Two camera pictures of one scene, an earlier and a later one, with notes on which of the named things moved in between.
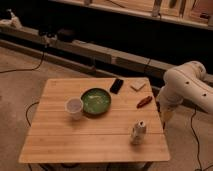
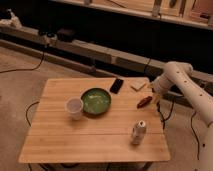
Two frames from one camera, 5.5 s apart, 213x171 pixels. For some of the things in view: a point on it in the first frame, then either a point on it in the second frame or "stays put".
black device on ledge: [65, 34] stays put
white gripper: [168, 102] → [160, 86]
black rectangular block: [115, 88] stays put
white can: [138, 132] stays put
